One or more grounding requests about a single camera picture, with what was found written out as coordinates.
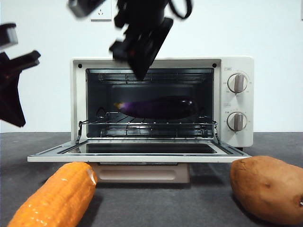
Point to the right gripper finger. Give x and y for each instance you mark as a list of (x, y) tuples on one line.
[(156, 40), (137, 59)]

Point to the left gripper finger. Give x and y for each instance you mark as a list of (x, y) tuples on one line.
[(11, 97), (4, 112)]

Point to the purple eggplant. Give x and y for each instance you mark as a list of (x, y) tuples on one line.
[(161, 107)]

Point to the glass-window oven door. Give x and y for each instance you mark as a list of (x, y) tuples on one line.
[(142, 157)]

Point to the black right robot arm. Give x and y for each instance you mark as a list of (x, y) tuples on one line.
[(142, 11)]

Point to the white Toshiba toaster oven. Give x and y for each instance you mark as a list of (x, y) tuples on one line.
[(236, 63)]

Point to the taupe oven knob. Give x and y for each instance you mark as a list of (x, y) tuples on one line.
[(237, 82), (236, 121)]

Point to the orange corn cob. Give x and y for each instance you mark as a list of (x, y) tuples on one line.
[(54, 196)]

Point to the brown sweet potato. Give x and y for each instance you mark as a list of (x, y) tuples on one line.
[(265, 189)]

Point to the left wrist grey camera box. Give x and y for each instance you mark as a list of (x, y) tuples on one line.
[(11, 36)]

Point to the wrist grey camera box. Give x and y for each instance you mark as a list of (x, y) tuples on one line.
[(11, 36), (81, 9)]

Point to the white wall socket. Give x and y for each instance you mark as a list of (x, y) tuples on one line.
[(105, 14)]

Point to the right wrist grey camera box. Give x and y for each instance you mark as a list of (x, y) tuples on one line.
[(81, 9)]

